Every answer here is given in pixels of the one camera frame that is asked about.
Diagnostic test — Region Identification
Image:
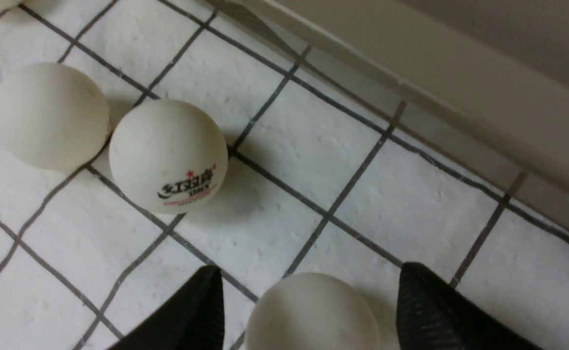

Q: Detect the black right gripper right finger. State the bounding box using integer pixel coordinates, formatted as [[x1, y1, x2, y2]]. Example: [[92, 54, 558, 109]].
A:
[[396, 262, 539, 350]]

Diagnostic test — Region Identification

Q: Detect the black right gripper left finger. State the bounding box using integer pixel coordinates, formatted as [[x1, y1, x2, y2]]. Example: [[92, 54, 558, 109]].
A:
[[110, 265, 225, 350]]

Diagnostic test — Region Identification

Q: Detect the white ping-pong ball with logo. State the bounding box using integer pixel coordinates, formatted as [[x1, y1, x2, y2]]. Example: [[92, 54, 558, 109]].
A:
[[108, 99, 229, 215]]

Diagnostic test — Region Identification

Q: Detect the white black-grid tablecloth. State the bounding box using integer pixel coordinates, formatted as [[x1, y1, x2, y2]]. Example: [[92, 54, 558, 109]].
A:
[[0, 0, 569, 350]]

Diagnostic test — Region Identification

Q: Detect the olive green plastic bin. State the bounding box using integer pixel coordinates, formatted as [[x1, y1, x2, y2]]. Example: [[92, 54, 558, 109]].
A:
[[210, 0, 569, 231]]

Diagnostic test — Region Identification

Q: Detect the white ping-pong ball plain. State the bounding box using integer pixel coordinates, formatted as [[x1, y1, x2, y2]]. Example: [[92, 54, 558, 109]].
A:
[[0, 62, 111, 171]]

